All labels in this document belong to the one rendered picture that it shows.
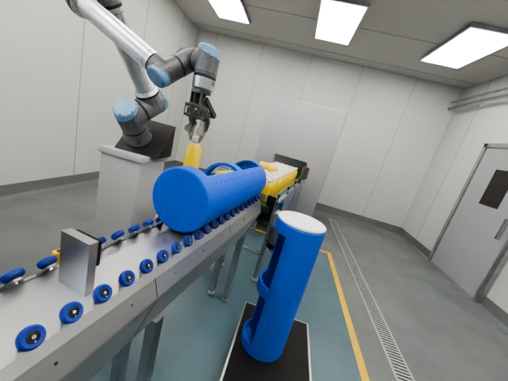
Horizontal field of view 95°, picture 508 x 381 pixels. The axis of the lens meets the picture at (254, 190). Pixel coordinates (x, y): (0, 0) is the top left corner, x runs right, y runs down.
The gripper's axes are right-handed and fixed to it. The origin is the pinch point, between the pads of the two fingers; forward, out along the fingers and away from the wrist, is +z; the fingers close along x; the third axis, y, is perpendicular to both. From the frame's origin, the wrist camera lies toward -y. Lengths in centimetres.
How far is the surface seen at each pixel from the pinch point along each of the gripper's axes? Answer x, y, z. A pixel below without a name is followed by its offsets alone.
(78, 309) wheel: 16, 60, 38
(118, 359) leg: -1, 26, 101
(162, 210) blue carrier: -2.0, 11.7, 32.7
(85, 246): 9, 54, 28
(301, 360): 81, -38, 120
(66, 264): 3, 54, 35
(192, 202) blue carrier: 11.2, 11.7, 24.1
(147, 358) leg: 14, 26, 91
